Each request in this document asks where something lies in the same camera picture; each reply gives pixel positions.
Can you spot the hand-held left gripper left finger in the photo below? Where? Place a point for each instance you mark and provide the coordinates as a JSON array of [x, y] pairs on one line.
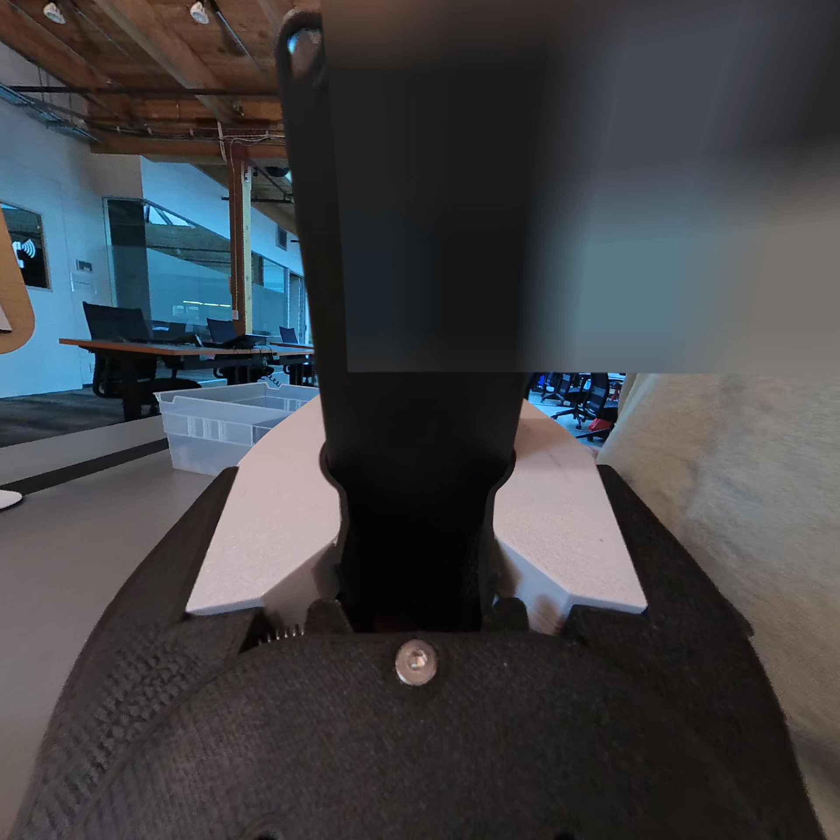
[[262, 525]]

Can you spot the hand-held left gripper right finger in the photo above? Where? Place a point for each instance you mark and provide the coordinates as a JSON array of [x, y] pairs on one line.
[[564, 525]]

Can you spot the clear plastic bin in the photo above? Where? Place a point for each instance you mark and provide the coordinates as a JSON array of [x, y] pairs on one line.
[[210, 426]]

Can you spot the black usb hub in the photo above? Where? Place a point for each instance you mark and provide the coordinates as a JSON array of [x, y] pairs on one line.
[[420, 446]]

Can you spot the black office chair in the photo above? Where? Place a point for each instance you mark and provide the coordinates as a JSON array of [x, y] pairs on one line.
[[289, 334], [594, 394], [118, 325], [226, 331]]

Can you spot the cream knit sweater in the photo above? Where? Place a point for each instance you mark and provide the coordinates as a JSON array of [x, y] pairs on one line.
[[754, 525]]

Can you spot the wooden office desk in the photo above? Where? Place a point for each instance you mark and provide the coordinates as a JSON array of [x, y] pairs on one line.
[[164, 348]]

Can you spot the white sheet stand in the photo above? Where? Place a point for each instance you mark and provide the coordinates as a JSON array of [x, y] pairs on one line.
[[10, 499]]

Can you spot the wooden display board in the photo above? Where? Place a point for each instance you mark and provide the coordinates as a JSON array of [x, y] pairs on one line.
[[19, 308]]

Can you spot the black phone icon sign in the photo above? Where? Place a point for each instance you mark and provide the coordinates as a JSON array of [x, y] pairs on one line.
[[26, 253]]

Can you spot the white track spotlight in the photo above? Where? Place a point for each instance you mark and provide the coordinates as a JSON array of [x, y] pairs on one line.
[[54, 12], [199, 11]]

